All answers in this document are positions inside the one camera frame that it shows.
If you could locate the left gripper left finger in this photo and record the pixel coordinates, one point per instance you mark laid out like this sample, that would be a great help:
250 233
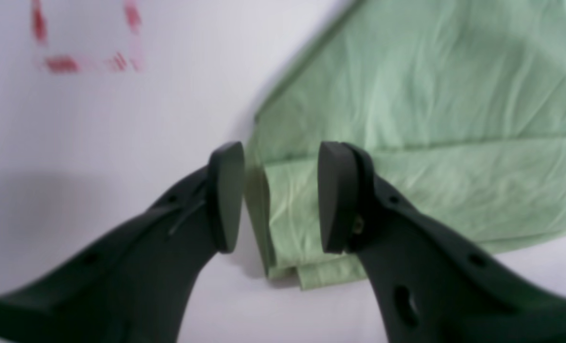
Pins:
133 284

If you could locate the red tape rectangle marking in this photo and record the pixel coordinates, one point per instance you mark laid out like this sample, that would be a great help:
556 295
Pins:
87 36

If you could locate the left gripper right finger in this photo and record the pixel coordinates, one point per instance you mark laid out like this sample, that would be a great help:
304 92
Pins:
431 284

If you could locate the green polo shirt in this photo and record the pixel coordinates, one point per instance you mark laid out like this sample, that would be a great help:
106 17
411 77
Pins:
461 105

